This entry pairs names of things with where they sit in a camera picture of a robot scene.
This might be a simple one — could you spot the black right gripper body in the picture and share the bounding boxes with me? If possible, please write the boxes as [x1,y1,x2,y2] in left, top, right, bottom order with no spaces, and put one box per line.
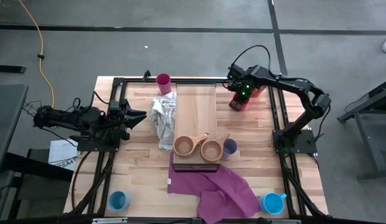
[226,63,259,105]

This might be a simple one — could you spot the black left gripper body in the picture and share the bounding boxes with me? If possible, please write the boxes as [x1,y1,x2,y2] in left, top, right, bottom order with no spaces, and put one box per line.
[106,98,132,141]

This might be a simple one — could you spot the orange translucent tumbler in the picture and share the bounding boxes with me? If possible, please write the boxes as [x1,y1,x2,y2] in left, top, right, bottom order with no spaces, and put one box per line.
[250,84,268,98]

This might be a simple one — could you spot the red mug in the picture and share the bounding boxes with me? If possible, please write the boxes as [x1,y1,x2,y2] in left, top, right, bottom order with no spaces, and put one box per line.
[228,93,251,112]

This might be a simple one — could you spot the magenta plastic cup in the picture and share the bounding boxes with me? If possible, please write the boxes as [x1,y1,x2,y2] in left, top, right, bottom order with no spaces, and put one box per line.
[155,73,172,96]

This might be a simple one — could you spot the wooden cup with handle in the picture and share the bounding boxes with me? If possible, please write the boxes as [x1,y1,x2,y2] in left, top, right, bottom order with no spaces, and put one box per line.
[172,133,210,157]
[200,131,232,164]

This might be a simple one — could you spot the lavender plastic cup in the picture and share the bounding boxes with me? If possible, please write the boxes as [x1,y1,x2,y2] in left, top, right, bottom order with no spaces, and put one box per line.
[222,138,238,161]

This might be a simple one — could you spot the dull blue plastic cup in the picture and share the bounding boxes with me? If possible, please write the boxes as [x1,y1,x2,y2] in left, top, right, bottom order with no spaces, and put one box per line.
[106,190,131,212]

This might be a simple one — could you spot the bright blue mug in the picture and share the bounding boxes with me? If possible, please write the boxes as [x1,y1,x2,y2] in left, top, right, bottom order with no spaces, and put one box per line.
[258,192,288,216]

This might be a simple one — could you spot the white cloth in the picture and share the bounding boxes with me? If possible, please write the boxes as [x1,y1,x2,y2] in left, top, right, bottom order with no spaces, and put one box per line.
[149,91,177,151]

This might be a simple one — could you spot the white paper label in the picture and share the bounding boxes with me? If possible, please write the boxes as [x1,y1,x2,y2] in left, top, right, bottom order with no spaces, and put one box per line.
[48,138,80,172]

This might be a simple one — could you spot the purple cloth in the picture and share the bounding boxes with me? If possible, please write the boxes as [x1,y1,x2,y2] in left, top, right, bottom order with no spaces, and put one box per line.
[166,151,262,224]

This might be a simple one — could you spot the grey side table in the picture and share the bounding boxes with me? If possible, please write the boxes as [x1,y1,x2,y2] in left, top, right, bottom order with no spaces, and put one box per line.
[0,83,29,177]

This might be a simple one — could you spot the black floor bar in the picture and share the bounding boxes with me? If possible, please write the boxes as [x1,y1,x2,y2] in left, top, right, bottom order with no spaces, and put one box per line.
[0,64,27,75]

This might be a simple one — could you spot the black metal stand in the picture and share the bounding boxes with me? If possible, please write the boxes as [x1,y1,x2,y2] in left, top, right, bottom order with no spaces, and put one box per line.
[337,77,386,182]

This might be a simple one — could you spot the black table frame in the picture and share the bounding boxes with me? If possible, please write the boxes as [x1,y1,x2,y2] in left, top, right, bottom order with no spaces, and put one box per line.
[64,67,330,220]

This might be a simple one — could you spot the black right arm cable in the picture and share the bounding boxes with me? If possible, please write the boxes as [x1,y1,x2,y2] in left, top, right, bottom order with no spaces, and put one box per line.
[232,44,272,74]

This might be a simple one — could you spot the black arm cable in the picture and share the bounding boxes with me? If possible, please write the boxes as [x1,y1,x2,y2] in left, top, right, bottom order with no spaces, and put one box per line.
[232,44,272,74]
[72,90,110,110]

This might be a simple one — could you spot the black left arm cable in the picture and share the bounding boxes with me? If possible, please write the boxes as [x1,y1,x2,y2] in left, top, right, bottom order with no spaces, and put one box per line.
[72,90,110,110]

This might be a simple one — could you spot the thick black hose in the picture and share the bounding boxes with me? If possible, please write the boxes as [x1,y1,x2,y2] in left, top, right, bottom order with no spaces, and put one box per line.
[70,151,93,210]

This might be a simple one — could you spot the thin black wires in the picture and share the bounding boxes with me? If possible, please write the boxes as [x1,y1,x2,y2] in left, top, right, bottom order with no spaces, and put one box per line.
[22,100,44,116]

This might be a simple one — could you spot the silver bracket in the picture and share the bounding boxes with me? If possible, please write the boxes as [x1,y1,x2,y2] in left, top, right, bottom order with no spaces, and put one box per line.
[92,217,129,224]
[265,218,303,224]

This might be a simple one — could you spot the yellow cable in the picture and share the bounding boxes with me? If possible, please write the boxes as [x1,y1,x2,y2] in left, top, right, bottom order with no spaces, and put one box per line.
[17,0,56,108]

